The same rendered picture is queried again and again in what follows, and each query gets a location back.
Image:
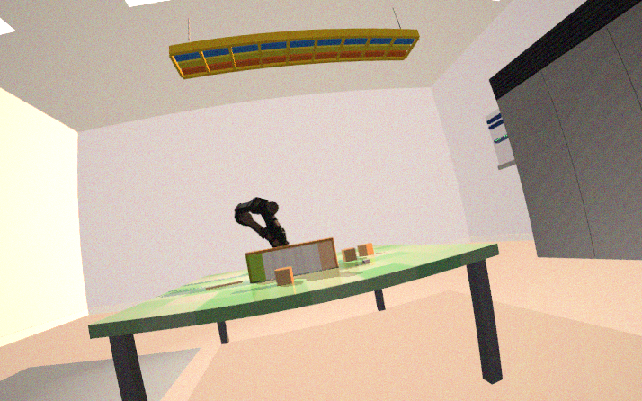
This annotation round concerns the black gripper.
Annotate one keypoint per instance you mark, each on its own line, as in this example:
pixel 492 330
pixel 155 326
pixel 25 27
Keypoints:
pixel 277 231

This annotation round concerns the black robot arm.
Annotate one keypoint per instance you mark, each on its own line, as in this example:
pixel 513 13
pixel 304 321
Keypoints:
pixel 258 206

